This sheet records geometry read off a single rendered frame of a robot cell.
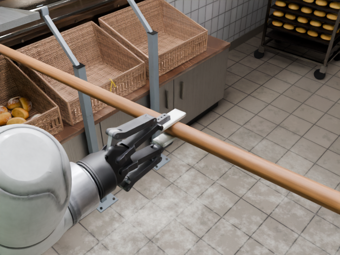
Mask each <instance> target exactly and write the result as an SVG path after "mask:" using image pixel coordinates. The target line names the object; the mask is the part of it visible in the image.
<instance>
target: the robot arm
mask: <svg viewBox="0 0 340 255"><path fill-rule="evenodd" d="M185 116H186V113H185V112H183V111H180V110H178V109H174V110H172V111H171V112H169V113H168V114H166V113H163V114H162V115H160V116H159V117H157V118H156V117H153V116H151V115H149V114H144V115H142V116H140V117H138V118H135V119H133V120H131V121H129V122H127V123H125V124H123V125H121V126H119V127H115V128H108V129H107V130H106V134H107V135H108V142H107V144H106V145H104V146H103V148H102V149H101V150H100V151H98V152H95V153H91V154H89V155H88V156H86V157H84V158H83V159H81V160H79V161H78V162H77V163H74V162H69V159H68V156H67V154H66V152H65V150H64V148H63V147H62V145H61V144H60V143H59V142H58V140H56V139H55V138H54V137H53V136H52V135H51V134H49V133H48V132H46V131H45V130H43V129H40V128H38V127H35V126H32V125H28V124H11V125H6V126H0V255H41V254H42V253H44V252H45V251H46V250H48V249H49V248H50V247H51V246H53V245H54V244H55V243H56V242H57V241H58V240H59V239H60V238H61V237H62V235H63V234H64V233H65V232H66V231H67V230H68V229H69V228H70V227H71V226H73V225H75V224H76V223H78V222H79V220H81V219H82V218H84V217H85V216H86V215H88V214H89V213H91V212H92V211H93V210H95V209H96V208H97V207H98V206H99V204H100V200H101V199H103V198H104V197H106V196H107V195H108V194H110V193H111V192H113V191H114V190H115V189H116V187H117V186H119V187H120V188H122V189H123V190H125V191H126V192H129V191H130V189H131V188H132V187H133V185H134V184H135V183H136V182H137V181H138V180H139V179H140V178H142V177H143V176H144V175H146V174H147V173H148V172H149V171H150V170H152V169H153V168H154V167H155V166H156V165H158V164H159V163H160V162H161V161H162V157H161V153H162V152H163V150H164V149H165V148H167V147H168V146H170V145H171V144H172V143H173V141H174V140H175V139H177V138H176V137H174V136H172V135H170V134H168V133H166V132H164V133H163V134H161V135H159V136H158V137H156V138H155V139H153V142H154V143H156V144H154V143H152V142H151V143H150V145H149V146H147V147H145V148H143V149H141V150H139V151H137V152H136V149H137V148H138V147H139V146H140V145H142V144H143V143H144V142H145V141H146V140H147V139H149V138H150V137H151V136H152V135H153V134H155V133H156V132H157V131H161V132H163V131H164V130H166V129H167V128H169V127H170V126H172V125H173V124H175V123H176V122H178V121H179V120H181V119H182V118H184V117H185ZM125 138H127V139H125ZM122 139H125V140H122ZM117 142H119V143H117ZM116 143H117V144H116ZM152 159H153V160H152Z"/></svg>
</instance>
